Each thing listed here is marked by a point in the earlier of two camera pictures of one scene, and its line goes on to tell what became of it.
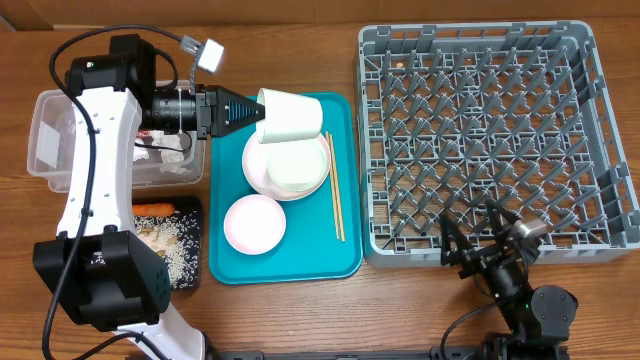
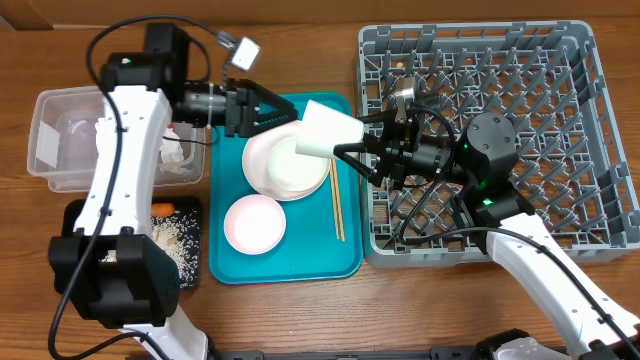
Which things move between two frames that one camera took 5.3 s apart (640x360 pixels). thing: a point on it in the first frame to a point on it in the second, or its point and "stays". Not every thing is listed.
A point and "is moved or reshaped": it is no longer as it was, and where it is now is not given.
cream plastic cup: [288, 116] is moved or reshaped
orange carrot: [153, 210] stays
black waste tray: [178, 238] stays
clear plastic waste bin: [162, 159] stays
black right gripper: [480, 256] to [401, 147]
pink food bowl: [254, 224] stays
